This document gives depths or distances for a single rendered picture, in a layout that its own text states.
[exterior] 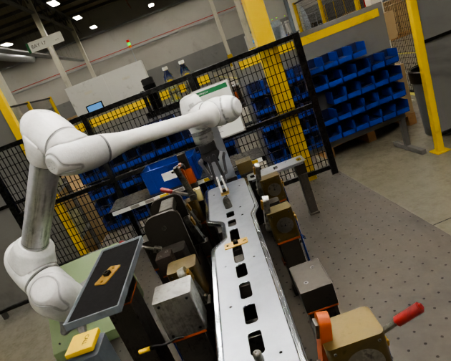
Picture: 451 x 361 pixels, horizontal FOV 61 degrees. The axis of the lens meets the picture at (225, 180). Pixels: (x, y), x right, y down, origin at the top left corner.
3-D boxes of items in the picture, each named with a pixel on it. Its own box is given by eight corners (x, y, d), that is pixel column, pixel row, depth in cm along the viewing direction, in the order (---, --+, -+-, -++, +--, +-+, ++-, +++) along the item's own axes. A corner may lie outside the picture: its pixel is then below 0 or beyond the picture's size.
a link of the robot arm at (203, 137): (210, 128, 160) (215, 141, 162) (210, 124, 169) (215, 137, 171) (190, 135, 161) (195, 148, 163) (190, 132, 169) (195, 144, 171)
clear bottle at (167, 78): (182, 99, 220) (169, 64, 214) (172, 103, 221) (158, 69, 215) (182, 98, 226) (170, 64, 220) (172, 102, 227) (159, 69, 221)
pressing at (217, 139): (235, 175, 199) (212, 113, 189) (215, 183, 200) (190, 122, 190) (235, 175, 200) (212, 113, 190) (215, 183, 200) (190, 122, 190)
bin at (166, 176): (200, 177, 206) (192, 156, 202) (149, 195, 211) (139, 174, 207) (203, 168, 222) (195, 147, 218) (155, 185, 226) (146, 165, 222)
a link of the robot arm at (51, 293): (67, 332, 152) (36, 323, 134) (41, 303, 160) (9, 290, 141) (98, 299, 157) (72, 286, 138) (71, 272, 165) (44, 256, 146)
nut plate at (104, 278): (105, 284, 101) (103, 280, 100) (94, 286, 102) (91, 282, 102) (121, 265, 108) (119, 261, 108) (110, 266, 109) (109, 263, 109)
